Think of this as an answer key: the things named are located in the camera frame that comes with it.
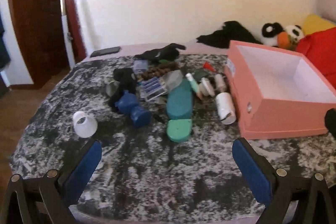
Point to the dark green card packet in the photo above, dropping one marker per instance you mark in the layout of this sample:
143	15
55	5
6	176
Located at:
199	74

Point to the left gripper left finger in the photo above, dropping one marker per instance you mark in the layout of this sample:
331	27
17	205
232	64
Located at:
47	199

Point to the clear box with blue items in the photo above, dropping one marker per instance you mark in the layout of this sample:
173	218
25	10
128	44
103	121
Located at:
159	86

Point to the black clothing pile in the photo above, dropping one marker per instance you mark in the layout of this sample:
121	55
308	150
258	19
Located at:
231	30

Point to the small clear plastic box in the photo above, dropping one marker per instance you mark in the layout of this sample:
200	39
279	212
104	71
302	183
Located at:
140	66

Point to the white ribbed tube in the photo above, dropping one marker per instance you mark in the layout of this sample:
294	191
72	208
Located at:
220	83

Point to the white pill bottle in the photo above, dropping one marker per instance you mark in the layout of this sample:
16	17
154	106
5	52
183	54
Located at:
225	108

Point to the teal glasses case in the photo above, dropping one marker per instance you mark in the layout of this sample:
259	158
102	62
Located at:
180	101

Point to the blue dumbbell-shaped bottle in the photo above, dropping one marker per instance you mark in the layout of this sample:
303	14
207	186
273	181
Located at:
129	105

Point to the panda plush toy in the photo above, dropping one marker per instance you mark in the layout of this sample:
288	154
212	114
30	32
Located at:
275	35

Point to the pink bed sheet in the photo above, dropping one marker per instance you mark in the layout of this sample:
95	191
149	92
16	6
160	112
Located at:
192	47

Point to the red bag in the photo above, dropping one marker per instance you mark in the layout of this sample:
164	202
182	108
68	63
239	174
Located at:
319	49

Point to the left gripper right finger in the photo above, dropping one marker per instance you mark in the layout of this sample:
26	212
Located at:
276	189

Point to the white round jar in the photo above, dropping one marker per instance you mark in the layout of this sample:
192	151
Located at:
206	87

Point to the red plastic cone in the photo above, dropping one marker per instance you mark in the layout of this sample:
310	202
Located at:
209	67

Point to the small green case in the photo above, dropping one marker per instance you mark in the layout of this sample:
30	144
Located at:
179	130

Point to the black smartphone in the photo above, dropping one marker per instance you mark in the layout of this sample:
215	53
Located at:
106	51

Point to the dark wooden door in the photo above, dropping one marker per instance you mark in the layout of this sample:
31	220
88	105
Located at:
46	40

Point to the pink cardboard box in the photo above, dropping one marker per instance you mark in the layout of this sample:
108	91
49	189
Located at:
277	93

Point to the white plastic cup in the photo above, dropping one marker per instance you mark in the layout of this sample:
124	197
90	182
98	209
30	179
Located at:
84	125

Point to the yellow pillow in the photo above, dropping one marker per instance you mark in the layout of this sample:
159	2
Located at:
314	23

